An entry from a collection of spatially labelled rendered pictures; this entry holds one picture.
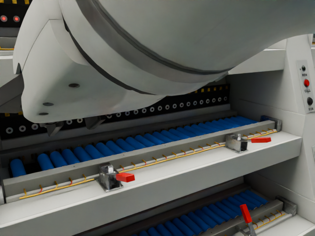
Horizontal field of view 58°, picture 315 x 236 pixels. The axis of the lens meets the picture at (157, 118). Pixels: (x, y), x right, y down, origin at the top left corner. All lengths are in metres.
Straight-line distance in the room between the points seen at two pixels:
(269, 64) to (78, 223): 0.49
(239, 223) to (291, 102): 0.29
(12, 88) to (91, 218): 0.27
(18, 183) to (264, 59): 0.51
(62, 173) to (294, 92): 0.51
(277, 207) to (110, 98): 0.63
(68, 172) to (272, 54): 0.48
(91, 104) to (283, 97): 0.59
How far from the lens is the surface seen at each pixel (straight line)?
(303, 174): 0.73
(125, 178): 0.36
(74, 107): 0.17
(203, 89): 0.71
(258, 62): 0.64
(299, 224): 0.74
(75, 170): 0.45
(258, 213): 0.70
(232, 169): 0.55
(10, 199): 0.44
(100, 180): 0.45
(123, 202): 0.43
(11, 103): 0.20
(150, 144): 0.53
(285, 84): 0.71
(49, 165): 0.48
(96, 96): 0.16
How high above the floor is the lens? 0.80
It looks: 1 degrees up
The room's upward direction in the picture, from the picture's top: 10 degrees counter-clockwise
